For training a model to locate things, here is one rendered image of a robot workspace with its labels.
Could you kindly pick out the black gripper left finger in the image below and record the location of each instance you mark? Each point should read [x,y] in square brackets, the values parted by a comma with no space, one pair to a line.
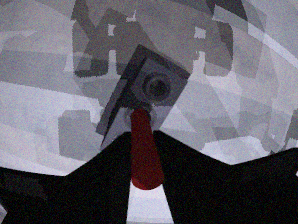
[96,193]

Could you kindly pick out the red peg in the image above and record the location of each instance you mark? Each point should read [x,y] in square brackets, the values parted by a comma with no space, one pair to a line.
[146,172]

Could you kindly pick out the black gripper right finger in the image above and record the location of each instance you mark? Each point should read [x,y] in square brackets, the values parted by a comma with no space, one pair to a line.
[203,190]

